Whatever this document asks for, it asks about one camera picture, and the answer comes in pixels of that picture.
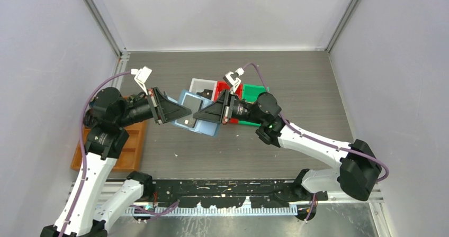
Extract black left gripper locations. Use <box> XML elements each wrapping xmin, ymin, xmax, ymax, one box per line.
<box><xmin>116</xmin><ymin>87</ymin><xmax>192</xmax><ymax>127</ymax></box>

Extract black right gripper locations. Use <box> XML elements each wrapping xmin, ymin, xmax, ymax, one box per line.
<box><xmin>194</xmin><ymin>88</ymin><xmax>265</xmax><ymax>124</ymax></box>

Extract blue leather card holder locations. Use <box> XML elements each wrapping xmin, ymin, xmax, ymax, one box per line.
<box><xmin>167</xmin><ymin>89</ymin><xmax>222</xmax><ymax>138</ymax></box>

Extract black credit card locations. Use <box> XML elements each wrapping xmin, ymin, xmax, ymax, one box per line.
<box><xmin>175</xmin><ymin>95</ymin><xmax>203</xmax><ymax>129</ymax></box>

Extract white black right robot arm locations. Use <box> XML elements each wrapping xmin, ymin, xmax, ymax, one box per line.
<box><xmin>193</xmin><ymin>90</ymin><xmax>382</xmax><ymax>201</ymax></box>

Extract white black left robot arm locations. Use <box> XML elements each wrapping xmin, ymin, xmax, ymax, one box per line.
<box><xmin>41</xmin><ymin>87</ymin><xmax>191</xmax><ymax>236</ymax></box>

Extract black item in white bin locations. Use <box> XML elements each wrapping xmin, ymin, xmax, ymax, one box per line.
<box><xmin>196</xmin><ymin>89</ymin><xmax>214</xmax><ymax>101</ymax></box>

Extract red plastic bin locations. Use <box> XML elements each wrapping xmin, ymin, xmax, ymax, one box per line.
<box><xmin>214</xmin><ymin>81</ymin><xmax>243</xmax><ymax>124</ymax></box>

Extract white plastic bin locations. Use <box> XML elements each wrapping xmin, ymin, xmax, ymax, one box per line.
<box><xmin>189</xmin><ymin>78</ymin><xmax>217</xmax><ymax>95</ymax></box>

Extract green plastic bin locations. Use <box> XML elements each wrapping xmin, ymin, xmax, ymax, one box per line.
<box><xmin>238</xmin><ymin>84</ymin><xmax>266</xmax><ymax>126</ymax></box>

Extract orange compartment tray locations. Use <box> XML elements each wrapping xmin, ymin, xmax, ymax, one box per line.
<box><xmin>70</xmin><ymin>96</ymin><xmax>150</xmax><ymax>172</ymax></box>

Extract black round object behind tray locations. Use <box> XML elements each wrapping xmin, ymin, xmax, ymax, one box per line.
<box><xmin>83</xmin><ymin>103</ymin><xmax>102</xmax><ymax>129</ymax></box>

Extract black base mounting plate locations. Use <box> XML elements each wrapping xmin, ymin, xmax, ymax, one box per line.
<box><xmin>137</xmin><ymin>179</ymin><xmax>312</xmax><ymax>208</ymax></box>

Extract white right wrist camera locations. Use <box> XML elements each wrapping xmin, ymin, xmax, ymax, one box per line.
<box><xmin>223</xmin><ymin>67</ymin><xmax>245</xmax><ymax>94</ymax></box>

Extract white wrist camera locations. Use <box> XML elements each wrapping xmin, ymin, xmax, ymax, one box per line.
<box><xmin>223</xmin><ymin>67</ymin><xmax>245</xmax><ymax>94</ymax></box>
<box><xmin>131</xmin><ymin>66</ymin><xmax>152</xmax><ymax>95</ymax></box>

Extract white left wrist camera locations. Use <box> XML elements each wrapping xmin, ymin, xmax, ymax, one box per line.
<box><xmin>131</xmin><ymin>66</ymin><xmax>152</xmax><ymax>95</ymax></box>

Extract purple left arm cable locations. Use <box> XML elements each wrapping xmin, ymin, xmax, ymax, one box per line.
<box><xmin>58</xmin><ymin>70</ymin><xmax>182</xmax><ymax>237</ymax></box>

